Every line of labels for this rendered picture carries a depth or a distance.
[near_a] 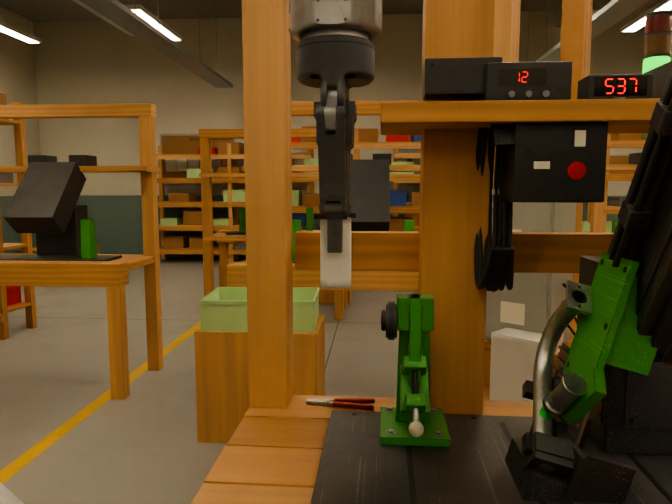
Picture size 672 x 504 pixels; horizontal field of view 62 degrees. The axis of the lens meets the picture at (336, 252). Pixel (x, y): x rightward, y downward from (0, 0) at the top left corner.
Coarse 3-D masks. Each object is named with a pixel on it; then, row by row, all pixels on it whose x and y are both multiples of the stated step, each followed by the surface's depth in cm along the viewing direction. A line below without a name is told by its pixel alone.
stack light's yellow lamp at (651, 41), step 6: (648, 36) 115; (654, 36) 114; (660, 36) 114; (666, 36) 114; (648, 42) 115; (654, 42) 114; (660, 42) 114; (666, 42) 114; (648, 48) 116; (654, 48) 115; (660, 48) 114; (666, 48) 114; (648, 54) 116; (654, 54) 115; (660, 54) 114; (666, 54) 114
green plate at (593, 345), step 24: (600, 264) 91; (624, 264) 83; (600, 288) 89; (624, 288) 81; (600, 312) 87; (624, 312) 83; (576, 336) 93; (600, 336) 84; (624, 336) 83; (648, 336) 83; (576, 360) 90; (600, 360) 83; (624, 360) 84; (648, 360) 84
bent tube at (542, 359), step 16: (576, 288) 92; (560, 304) 95; (576, 304) 90; (560, 320) 95; (544, 336) 98; (560, 336) 98; (544, 352) 98; (544, 368) 97; (544, 384) 95; (544, 432) 89
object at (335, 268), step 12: (324, 228) 55; (348, 228) 55; (324, 240) 55; (348, 240) 55; (324, 252) 55; (348, 252) 55; (324, 264) 56; (336, 264) 56; (348, 264) 55; (324, 276) 56; (336, 276) 56; (348, 276) 56
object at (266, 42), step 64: (256, 0) 118; (448, 0) 115; (256, 64) 119; (256, 128) 121; (256, 192) 122; (448, 192) 119; (256, 256) 124; (448, 256) 120; (256, 320) 126; (448, 320) 122; (256, 384) 127; (448, 384) 123
